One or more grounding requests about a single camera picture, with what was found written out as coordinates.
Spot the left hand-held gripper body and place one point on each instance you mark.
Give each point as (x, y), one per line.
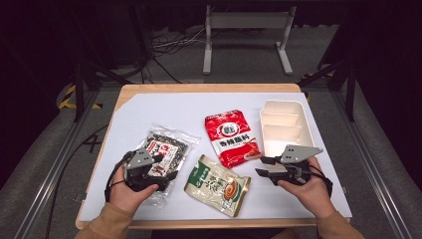
(139, 161)

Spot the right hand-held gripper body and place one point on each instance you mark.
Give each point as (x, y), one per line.
(295, 154)

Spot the clear packet of dark spices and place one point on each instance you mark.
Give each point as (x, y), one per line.
(172, 146)

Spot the white divided plastic box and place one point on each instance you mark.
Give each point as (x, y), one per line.
(285, 129)

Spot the red seasoning packet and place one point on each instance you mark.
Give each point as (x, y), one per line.
(232, 137)

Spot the person's left hand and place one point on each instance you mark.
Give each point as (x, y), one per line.
(127, 197)

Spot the person's right hand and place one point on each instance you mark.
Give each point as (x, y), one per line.
(312, 195)

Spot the beige and green seasoning packet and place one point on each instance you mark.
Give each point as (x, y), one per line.
(215, 189)

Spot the white table sheet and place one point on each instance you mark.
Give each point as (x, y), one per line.
(185, 109)

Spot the wooden table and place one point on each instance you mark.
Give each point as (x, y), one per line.
(199, 87)

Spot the black metal stand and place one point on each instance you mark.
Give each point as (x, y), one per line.
(79, 86)
(350, 89)

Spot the yellow and black floor tape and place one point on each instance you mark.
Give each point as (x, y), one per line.
(68, 96)

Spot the white metal stand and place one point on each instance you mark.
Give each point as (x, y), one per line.
(247, 20)

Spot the aluminium floor rail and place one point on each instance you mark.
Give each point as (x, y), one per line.
(371, 166)
(53, 172)

